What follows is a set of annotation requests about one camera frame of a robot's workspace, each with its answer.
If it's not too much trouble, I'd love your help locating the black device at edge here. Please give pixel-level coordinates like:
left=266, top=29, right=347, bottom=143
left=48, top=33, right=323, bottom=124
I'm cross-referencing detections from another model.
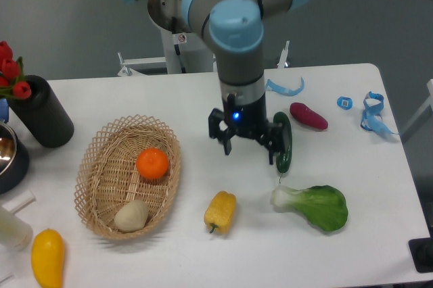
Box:
left=409, top=238, right=432, bottom=273

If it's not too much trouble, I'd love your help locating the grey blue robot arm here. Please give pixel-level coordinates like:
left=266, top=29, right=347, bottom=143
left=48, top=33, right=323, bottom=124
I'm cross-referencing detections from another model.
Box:
left=128, top=0, right=309, bottom=165

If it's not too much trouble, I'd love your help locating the dark metal bowl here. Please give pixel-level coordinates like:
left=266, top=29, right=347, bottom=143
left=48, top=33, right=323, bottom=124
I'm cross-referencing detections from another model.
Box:
left=1, top=122, right=30, bottom=194

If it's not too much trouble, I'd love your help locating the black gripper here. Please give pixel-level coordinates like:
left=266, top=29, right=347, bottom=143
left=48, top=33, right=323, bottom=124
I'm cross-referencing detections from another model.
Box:
left=208, top=93, right=286, bottom=165

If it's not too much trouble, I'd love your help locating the yellow bell pepper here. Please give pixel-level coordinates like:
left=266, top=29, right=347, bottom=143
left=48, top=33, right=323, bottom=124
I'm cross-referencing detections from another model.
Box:
left=204, top=191, right=237, bottom=234

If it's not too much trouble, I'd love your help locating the green cucumber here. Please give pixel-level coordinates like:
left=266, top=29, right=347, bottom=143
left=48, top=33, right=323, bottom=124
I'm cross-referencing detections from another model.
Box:
left=273, top=112, right=293, bottom=176

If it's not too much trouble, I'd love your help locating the white plastic bottle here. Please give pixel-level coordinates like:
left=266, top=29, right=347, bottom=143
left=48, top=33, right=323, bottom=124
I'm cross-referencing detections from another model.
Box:
left=1, top=207, right=33, bottom=250

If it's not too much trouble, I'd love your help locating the green bok choy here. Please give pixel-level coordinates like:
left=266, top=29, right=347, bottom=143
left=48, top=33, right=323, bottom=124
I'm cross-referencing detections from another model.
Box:
left=271, top=185, right=349, bottom=232

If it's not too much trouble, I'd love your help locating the red tulip bouquet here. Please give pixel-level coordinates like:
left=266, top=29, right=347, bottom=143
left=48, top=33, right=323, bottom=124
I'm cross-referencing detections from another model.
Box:
left=1, top=41, right=32, bottom=100

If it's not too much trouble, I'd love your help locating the yellow mango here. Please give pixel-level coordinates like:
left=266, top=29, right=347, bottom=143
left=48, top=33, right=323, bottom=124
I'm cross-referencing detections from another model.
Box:
left=30, top=229, right=65, bottom=288

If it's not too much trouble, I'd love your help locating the red sweet potato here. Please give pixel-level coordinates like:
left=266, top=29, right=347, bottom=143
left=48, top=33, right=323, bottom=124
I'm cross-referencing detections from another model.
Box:
left=290, top=102, right=328, bottom=130

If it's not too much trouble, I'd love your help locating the woven wicker basket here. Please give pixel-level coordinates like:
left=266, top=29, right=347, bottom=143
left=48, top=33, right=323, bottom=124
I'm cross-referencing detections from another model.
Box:
left=74, top=115, right=181, bottom=240

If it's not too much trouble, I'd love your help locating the blue ribbon lanyard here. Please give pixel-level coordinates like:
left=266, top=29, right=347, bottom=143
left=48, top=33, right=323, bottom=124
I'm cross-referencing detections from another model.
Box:
left=359, top=91, right=401, bottom=139

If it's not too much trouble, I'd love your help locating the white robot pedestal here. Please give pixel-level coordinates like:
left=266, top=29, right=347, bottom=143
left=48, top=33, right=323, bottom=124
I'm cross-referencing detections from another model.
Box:
left=117, top=0, right=292, bottom=78

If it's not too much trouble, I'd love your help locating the blue paper strip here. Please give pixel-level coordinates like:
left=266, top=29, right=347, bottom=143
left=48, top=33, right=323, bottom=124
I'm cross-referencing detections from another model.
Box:
left=265, top=78, right=305, bottom=97

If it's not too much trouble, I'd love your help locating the orange fruit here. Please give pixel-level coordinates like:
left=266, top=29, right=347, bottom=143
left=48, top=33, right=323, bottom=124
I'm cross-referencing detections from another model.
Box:
left=135, top=147, right=169, bottom=180

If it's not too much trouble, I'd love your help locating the black ribbed vase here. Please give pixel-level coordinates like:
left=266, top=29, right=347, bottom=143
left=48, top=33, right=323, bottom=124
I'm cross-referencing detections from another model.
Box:
left=7, top=75, right=74, bottom=148

